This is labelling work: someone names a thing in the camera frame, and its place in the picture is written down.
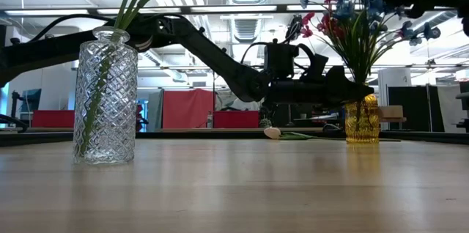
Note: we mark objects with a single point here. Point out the black partition panel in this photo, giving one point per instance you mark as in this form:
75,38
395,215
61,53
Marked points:
412,108

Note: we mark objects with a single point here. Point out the person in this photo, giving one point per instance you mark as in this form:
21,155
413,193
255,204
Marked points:
242,105

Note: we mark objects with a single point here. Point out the blue artificial flower bunch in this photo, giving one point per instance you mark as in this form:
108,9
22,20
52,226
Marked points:
344,9

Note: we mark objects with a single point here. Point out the grey fabric panel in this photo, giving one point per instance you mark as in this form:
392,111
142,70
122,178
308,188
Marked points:
155,112

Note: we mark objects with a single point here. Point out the red storage bin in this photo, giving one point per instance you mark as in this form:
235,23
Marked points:
53,119
236,119

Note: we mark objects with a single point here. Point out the cardboard box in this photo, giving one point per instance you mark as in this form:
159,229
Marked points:
391,111

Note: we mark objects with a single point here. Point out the black table edge strip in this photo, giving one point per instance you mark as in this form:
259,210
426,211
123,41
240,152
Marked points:
201,135

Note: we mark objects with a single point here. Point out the red fabric partition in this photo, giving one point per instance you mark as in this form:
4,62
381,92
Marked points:
187,108

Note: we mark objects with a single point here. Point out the clear cut-glass vase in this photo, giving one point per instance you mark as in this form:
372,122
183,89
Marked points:
121,115

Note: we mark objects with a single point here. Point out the blue panel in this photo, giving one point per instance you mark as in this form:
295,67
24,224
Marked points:
31,101

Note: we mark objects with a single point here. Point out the small potted plant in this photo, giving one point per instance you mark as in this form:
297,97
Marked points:
265,123

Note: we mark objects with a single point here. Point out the black overhead beam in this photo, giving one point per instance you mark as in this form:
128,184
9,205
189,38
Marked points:
183,10

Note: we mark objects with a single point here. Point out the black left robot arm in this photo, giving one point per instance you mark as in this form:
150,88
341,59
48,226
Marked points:
220,61

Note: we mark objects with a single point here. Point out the white tulip with green leaves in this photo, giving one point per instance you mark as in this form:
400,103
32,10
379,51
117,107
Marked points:
273,133

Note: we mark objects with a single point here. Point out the amber glass vase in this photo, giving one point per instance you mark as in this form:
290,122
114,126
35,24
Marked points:
362,123

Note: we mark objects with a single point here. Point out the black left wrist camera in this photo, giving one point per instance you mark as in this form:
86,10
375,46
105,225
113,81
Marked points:
280,59

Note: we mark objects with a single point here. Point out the red artificial flower bunch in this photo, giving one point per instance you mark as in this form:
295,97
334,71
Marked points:
329,24

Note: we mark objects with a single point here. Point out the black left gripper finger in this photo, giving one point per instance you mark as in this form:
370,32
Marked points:
344,88

